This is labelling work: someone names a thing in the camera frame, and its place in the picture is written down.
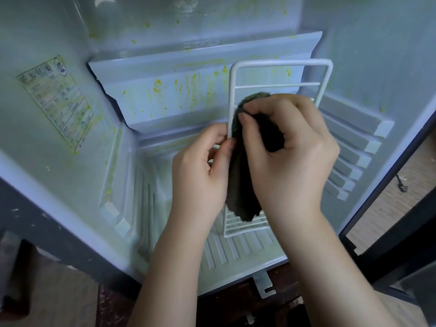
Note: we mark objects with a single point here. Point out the person's left forearm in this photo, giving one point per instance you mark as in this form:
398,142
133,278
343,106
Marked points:
170,282

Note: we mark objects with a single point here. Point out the dark grey cloth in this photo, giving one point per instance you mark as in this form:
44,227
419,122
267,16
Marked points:
242,187

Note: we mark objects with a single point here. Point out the grey mini fridge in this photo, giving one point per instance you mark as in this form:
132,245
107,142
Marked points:
68,187

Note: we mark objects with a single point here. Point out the person's left hand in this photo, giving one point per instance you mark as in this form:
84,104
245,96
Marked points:
197,180

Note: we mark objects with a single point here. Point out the dark red wooden stand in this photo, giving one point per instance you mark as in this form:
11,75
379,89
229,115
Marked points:
225,303

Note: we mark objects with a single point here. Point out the person's right hand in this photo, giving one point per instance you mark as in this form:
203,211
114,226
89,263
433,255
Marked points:
293,163

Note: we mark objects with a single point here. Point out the fridge door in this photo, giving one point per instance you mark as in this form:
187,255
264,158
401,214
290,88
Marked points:
402,255

